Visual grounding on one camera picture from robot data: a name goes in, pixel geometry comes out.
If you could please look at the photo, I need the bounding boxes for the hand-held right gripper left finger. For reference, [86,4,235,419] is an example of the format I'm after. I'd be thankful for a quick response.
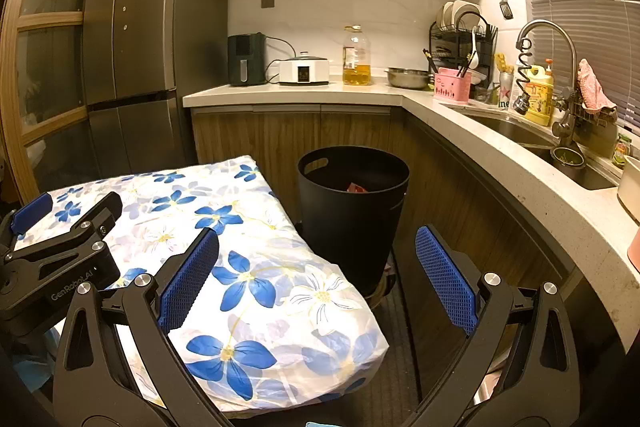
[52,227,226,427]

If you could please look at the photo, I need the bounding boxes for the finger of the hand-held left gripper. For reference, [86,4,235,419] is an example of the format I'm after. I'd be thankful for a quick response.
[0,194,53,253]
[12,192,123,264]

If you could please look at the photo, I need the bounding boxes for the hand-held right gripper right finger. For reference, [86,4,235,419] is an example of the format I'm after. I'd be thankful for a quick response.
[415,224,581,427]

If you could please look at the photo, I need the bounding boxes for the black trash bin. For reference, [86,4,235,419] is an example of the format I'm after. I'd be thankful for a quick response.
[298,146,411,298]

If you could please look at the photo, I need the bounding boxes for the blue floral tablecloth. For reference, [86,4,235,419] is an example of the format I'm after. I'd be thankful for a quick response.
[12,155,391,415]

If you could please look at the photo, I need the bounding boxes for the steel sink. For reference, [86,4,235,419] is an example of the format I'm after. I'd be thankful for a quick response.
[462,109,618,192]

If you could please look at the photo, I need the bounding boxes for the steel sink strainer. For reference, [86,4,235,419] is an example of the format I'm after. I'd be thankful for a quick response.
[551,147,586,168]

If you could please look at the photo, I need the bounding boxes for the wooden framed glass door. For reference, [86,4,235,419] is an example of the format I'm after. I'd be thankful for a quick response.
[0,0,131,202]

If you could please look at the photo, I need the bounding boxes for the pink utensil holder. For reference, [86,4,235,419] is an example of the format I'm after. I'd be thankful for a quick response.
[433,68,472,104]

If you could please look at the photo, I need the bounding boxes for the dark grey refrigerator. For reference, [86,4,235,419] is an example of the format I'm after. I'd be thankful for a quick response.
[82,0,231,175]

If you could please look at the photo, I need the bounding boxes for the drink can with red star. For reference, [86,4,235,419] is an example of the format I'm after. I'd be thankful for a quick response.
[500,72,516,110]

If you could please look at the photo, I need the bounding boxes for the yellow detergent bottle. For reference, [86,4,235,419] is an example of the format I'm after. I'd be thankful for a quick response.
[525,59,555,126]

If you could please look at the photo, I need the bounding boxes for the white basin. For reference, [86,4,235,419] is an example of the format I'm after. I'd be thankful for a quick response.
[616,155,640,225]

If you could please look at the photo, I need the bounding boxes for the steel bowl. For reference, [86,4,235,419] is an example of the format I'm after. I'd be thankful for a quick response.
[385,67,432,90]

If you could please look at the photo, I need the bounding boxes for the small glass jar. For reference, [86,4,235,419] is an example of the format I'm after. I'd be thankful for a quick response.
[612,133,632,168]

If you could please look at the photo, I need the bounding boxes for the kitchen countertop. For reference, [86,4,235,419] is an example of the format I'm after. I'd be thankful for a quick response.
[182,82,640,323]

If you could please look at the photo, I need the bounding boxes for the black air fryer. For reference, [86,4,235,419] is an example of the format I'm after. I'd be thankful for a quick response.
[228,32,267,86]

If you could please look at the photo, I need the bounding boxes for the black dish rack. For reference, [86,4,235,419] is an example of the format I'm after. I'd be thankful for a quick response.
[429,0,498,80]

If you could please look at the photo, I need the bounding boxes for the cooking oil bottle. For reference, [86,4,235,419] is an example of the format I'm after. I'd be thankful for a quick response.
[342,25,373,86]

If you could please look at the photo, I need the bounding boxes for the white electric cooker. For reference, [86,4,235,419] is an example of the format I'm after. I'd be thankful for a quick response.
[278,52,331,86]

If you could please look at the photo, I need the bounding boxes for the pink dish cloth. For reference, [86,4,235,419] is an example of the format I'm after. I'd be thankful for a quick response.
[577,59,618,115]

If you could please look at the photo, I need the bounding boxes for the steel kitchen faucet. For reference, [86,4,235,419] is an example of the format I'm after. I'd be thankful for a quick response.
[515,20,581,148]

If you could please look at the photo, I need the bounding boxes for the window blinds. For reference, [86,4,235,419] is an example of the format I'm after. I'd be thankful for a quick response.
[510,0,640,132]

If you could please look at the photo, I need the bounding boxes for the black coiled sprayer hose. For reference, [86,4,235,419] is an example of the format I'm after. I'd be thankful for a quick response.
[514,38,534,115]

